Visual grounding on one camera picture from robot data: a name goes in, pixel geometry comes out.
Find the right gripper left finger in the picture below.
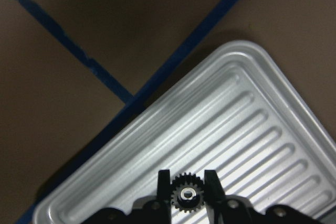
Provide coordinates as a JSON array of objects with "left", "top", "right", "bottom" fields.
[{"left": 156, "top": 169, "right": 172, "bottom": 223}]

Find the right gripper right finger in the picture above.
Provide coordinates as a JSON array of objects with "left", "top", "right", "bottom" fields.
[{"left": 204, "top": 170, "right": 226, "bottom": 223}]

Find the black bearing gear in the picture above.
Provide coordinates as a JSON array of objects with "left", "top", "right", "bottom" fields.
[{"left": 171, "top": 173, "right": 204, "bottom": 213}]

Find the silver ribbed metal tray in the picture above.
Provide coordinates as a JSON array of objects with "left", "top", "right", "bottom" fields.
[{"left": 33, "top": 40, "right": 335, "bottom": 223}]

